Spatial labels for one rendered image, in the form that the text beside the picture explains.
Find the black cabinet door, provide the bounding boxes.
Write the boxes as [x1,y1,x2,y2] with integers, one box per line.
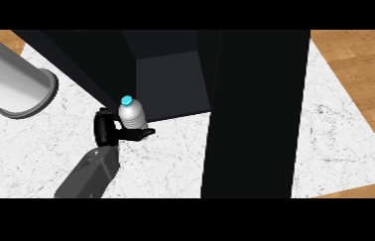
[200,29,312,199]

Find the clear bottle with blue cap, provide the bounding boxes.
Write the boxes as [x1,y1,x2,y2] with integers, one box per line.
[117,94,150,131]

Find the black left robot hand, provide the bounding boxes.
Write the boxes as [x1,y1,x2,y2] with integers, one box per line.
[94,107,157,147]

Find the black cabinet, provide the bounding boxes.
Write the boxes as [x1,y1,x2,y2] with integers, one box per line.
[11,29,225,124]

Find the grey cylindrical appliance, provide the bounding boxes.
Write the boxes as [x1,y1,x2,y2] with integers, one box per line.
[0,42,61,120]

